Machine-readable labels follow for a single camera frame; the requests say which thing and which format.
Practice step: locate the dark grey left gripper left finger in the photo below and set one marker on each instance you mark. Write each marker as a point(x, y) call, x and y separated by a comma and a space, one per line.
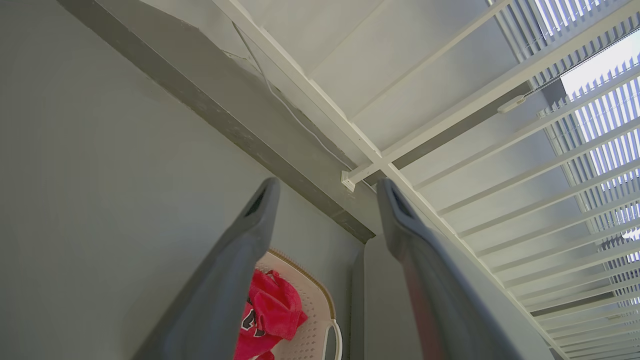
point(215, 300)

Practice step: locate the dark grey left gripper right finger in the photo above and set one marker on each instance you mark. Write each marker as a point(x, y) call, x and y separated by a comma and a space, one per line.
point(450, 310)

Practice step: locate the red and white cloth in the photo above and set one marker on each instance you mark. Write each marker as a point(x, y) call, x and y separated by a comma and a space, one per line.
point(270, 310)

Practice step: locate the white perforated laundry basket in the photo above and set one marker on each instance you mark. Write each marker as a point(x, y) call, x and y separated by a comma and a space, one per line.
point(312, 310)

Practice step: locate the white window blind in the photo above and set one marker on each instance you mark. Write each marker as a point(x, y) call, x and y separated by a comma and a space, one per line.
point(600, 115)

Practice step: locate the white slatted frame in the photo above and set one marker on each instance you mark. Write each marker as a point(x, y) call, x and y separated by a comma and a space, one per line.
point(380, 162)

